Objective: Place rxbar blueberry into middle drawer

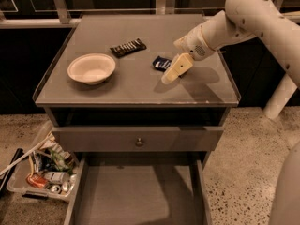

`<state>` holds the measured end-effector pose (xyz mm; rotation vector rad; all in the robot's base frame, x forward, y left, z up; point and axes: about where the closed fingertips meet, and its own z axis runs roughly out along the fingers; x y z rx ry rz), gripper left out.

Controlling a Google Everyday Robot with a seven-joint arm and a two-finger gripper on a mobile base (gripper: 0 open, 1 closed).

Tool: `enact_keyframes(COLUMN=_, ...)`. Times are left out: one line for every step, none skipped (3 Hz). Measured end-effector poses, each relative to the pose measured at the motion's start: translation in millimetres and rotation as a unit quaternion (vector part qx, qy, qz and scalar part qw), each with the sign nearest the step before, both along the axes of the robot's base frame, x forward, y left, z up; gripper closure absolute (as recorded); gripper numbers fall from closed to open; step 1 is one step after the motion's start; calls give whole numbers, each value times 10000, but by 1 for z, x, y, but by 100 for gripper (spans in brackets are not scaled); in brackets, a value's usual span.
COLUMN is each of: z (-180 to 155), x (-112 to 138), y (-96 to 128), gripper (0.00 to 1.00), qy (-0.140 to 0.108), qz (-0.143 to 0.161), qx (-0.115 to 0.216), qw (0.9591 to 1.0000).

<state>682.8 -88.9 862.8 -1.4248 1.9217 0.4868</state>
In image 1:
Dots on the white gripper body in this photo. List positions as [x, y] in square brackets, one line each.
[194, 46]

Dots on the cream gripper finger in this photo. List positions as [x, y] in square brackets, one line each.
[179, 51]
[178, 66]

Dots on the blue rxbar blueberry wrapper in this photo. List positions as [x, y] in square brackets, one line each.
[161, 63]

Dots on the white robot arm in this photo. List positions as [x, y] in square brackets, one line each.
[239, 21]

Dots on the grey drawer cabinet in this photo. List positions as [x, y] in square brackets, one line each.
[135, 96]

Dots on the upper grey drawer with knob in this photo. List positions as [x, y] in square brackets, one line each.
[137, 139]

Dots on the open grey middle drawer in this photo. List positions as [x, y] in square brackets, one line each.
[139, 189]

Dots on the black snack bar wrapper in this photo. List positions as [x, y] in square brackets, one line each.
[130, 47]

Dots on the white paper bowl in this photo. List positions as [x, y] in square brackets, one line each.
[92, 68]

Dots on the white stick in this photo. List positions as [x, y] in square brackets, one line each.
[11, 165]

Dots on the green snack bag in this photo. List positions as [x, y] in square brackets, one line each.
[63, 161]

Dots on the clear plastic bin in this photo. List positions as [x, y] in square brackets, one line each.
[40, 162]

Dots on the silver can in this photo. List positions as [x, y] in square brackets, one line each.
[56, 177]

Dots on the red soda can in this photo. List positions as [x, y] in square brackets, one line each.
[36, 181]

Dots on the metal railing frame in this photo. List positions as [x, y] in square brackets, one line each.
[66, 13]

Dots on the white diagonal post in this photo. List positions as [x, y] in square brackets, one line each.
[280, 97]

